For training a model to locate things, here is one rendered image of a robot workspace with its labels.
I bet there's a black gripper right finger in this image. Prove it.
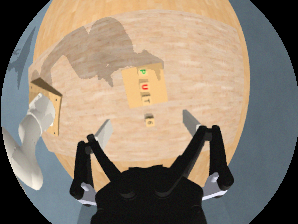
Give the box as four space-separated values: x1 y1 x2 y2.
154 109 234 200

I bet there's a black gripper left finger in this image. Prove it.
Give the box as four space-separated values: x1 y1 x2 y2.
69 119 136 207

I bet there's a tan flat mat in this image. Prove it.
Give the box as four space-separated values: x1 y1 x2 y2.
121 63 168 108

